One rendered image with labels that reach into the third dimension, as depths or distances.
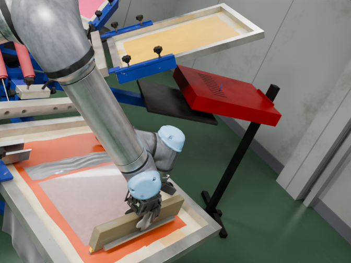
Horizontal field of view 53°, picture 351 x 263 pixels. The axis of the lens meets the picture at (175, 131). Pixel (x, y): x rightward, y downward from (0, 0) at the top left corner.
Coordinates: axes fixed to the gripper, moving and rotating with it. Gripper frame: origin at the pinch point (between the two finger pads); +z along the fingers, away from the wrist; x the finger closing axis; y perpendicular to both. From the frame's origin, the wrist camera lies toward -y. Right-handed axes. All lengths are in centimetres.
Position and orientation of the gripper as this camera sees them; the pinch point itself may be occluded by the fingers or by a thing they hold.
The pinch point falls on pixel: (140, 222)
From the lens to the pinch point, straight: 115.6
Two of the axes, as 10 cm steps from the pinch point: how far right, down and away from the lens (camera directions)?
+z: -3.5, 8.2, 4.5
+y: -6.6, 1.3, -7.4
